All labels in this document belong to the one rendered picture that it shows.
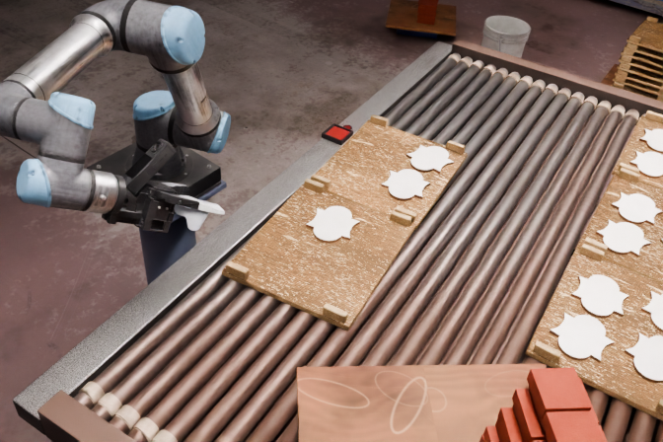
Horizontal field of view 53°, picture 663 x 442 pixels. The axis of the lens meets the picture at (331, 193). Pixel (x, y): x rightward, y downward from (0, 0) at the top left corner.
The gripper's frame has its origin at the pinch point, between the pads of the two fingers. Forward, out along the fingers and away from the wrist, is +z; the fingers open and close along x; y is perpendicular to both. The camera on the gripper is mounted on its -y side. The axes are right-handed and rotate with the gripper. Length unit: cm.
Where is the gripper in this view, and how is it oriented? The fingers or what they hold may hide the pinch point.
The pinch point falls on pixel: (207, 197)
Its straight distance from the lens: 135.7
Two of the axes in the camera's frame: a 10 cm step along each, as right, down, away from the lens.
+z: 7.3, 1.4, 6.7
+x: 6.2, 2.8, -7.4
